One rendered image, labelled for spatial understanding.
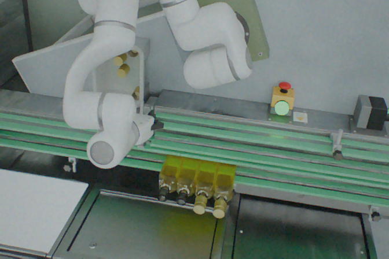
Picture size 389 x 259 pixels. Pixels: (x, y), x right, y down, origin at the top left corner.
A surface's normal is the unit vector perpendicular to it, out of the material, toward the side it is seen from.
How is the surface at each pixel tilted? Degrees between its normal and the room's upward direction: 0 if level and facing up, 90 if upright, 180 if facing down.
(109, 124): 1
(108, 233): 90
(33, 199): 90
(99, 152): 15
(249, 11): 3
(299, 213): 90
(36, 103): 90
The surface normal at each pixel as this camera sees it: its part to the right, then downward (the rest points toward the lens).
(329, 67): -0.18, 0.50
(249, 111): 0.06, -0.86
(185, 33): -0.38, 0.47
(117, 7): 0.23, -0.15
